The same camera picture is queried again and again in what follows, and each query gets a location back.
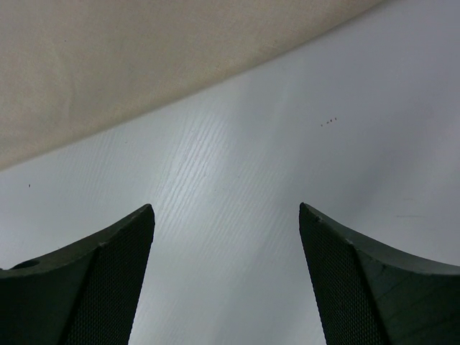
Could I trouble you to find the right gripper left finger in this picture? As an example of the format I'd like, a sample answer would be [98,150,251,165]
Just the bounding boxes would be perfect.
[1,204,155,344]

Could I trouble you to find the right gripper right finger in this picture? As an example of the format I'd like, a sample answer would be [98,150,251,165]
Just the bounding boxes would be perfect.
[299,203,459,344]

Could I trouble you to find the beige cloth napkin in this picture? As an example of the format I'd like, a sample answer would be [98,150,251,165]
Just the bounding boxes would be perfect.
[1,1,374,168]

